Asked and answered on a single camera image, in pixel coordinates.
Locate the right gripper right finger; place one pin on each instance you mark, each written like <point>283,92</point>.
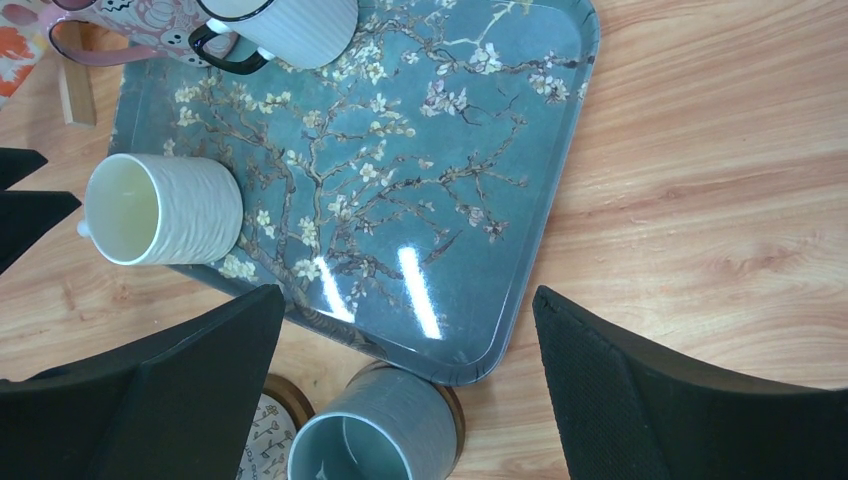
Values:
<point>627,407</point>

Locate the white floral mug yellow inside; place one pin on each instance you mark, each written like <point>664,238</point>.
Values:
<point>265,455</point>

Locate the grey ceramic mug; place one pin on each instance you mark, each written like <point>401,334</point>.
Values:
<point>389,424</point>

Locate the white mug black handle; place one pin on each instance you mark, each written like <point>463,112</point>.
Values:
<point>306,34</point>

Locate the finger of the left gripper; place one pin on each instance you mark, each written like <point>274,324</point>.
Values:
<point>27,215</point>
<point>17,163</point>

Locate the cream ribbed mug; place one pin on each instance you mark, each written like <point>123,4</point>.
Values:
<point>143,209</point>

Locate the blue floral serving tray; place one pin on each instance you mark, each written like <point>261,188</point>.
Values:
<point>397,196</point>

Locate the floral fabric bag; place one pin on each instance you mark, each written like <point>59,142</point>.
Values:
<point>22,43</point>

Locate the brown round coaster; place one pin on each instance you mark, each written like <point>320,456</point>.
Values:
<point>291,398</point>
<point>447,393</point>

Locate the pink mug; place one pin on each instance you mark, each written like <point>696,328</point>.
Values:
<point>155,28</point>

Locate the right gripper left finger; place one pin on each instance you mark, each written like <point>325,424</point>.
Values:
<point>177,404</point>

